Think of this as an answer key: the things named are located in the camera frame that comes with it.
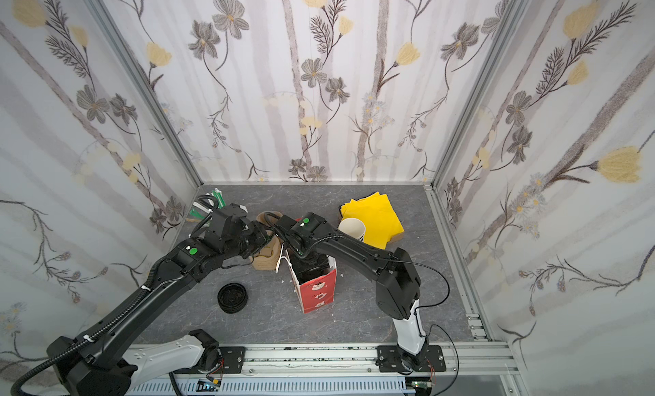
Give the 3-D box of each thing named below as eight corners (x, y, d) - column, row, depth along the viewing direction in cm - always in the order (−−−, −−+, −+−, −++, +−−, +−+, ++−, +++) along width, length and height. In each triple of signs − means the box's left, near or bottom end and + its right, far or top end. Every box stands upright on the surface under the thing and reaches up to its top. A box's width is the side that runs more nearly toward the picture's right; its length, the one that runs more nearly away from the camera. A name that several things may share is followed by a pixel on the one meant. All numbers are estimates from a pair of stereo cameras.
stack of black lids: (219, 313, 85) (213, 307, 80) (226, 289, 90) (220, 282, 85) (245, 313, 85) (240, 307, 80) (250, 289, 90) (246, 282, 85)
